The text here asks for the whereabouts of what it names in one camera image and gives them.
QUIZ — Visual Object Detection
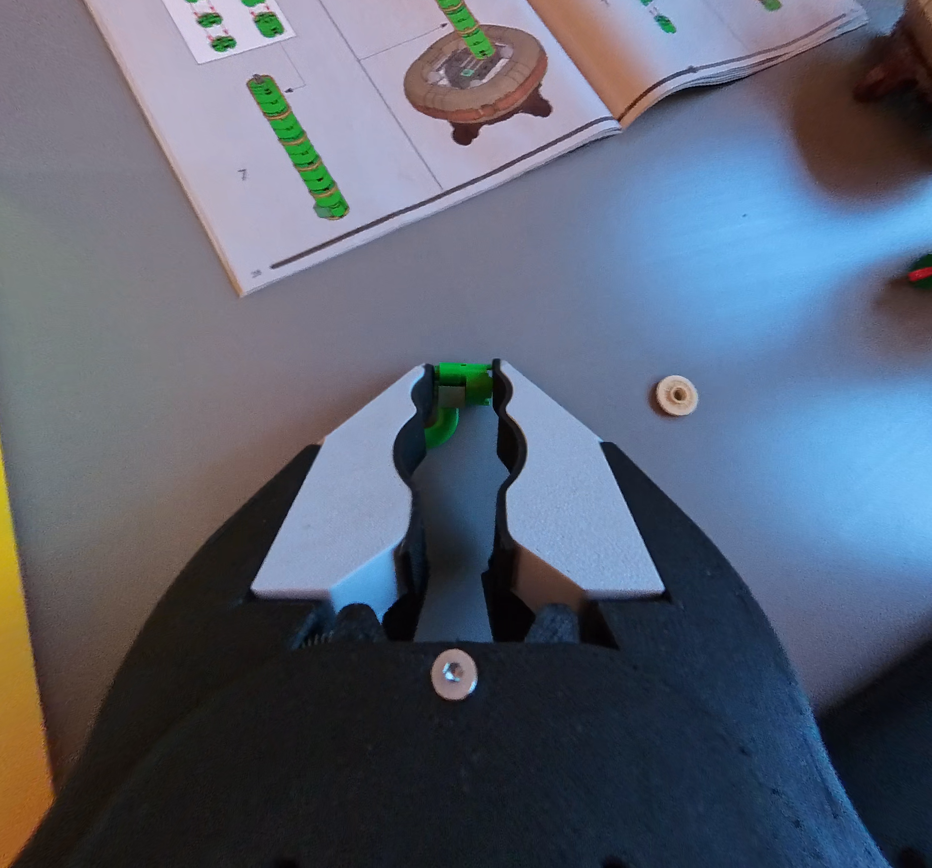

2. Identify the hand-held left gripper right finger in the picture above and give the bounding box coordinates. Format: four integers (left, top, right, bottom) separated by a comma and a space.
481, 358, 665, 642

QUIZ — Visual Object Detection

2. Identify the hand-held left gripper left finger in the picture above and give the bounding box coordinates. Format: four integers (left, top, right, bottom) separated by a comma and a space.
251, 362, 441, 642

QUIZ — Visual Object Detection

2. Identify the tan round plate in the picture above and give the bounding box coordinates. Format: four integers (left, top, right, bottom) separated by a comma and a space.
655, 375, 700, 419

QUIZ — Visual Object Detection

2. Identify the grey desk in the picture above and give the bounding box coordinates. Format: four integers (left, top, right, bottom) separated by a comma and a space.
0, 0, 932, 760

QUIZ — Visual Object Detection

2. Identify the yellow storage bin stack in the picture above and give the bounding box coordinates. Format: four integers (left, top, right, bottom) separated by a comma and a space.
0, 438, 55, 868

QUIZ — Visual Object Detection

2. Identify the open instruction booklet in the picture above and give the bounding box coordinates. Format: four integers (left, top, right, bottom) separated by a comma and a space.
76, 0, 869, 297

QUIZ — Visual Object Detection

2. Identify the tan round pot model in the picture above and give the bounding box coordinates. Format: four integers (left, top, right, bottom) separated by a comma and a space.
853, 0, 932, 103

